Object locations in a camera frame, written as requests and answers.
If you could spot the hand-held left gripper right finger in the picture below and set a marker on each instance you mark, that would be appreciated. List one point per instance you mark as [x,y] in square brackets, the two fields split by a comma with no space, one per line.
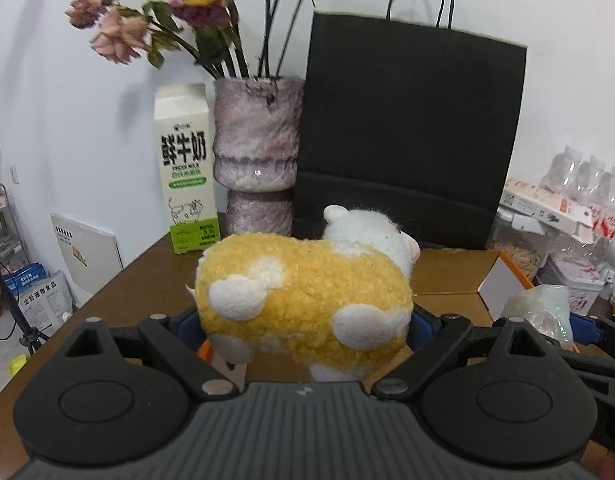
[425,335]

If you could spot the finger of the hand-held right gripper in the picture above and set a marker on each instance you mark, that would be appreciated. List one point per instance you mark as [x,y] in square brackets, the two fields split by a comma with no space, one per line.
[587,329]
[592,362]

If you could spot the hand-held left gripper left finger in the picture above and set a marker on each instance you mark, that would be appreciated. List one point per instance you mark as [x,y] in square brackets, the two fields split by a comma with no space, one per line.
[185,332]

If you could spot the pale green plastic bag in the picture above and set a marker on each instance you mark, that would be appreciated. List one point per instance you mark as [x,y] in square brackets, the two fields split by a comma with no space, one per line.
[535,310]

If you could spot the orange cardboard box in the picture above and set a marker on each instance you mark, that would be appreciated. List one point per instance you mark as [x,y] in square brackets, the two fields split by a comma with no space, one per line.
[452,280]

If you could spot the yellow and white plush toy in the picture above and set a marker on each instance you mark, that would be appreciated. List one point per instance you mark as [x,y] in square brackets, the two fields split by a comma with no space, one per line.
[297,290]

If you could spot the printed rectangular tin box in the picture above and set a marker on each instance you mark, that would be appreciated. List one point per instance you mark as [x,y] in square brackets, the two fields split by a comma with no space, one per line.
[575,280]

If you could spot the clear plastic food container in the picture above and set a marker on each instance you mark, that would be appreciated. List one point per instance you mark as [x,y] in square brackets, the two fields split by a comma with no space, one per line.
[520,255]

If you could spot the white board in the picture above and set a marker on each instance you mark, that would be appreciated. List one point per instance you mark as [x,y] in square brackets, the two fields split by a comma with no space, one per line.
[87,255]

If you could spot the flat white carton box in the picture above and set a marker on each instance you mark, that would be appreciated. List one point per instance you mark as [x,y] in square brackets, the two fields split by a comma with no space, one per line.
[547,207]

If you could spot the clear plastic water bottle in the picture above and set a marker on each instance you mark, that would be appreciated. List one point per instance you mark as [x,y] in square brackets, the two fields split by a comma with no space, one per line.
[612,200]
[562,170]
[590,180]

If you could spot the white printed package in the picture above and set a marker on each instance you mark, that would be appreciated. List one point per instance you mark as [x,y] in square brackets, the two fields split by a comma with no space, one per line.
[37,292]

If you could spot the small yellow green item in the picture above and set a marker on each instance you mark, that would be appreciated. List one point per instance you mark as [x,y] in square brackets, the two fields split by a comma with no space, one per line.
[17,364]

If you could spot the white and green milk carton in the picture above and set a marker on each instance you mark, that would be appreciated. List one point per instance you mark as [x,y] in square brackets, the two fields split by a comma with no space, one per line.
[187,160]

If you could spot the black tripod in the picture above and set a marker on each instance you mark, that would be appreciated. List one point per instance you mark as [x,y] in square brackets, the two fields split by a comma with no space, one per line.
[12,305]

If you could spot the black paper bag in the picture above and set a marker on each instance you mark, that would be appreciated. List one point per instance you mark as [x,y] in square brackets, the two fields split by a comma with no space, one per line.
[412,135]

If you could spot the dried rose bouquet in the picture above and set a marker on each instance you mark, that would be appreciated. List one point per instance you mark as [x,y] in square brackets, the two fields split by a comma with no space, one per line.
[197,10]

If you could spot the white wall socket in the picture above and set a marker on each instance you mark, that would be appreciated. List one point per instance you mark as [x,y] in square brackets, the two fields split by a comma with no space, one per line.
[13,173]

